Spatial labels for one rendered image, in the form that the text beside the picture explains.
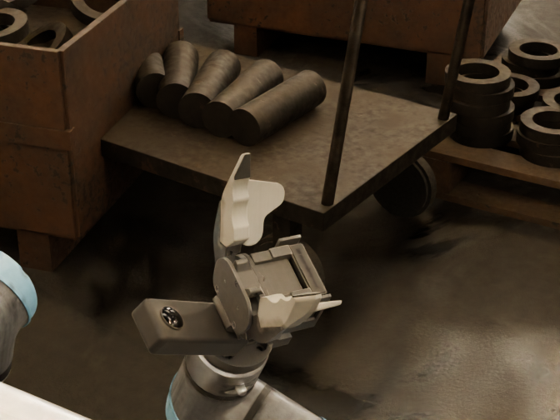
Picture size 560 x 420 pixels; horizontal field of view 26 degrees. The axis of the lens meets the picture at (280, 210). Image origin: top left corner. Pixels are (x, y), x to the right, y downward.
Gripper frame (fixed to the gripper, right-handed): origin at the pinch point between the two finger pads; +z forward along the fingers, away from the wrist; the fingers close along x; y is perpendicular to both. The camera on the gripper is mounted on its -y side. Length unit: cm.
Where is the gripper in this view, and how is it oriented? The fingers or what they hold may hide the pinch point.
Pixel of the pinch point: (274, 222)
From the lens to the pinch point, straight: 101.0
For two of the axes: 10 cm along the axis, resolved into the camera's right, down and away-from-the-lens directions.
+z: 2.9, -6.0, -7.5
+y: 8.7, -1.6, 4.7
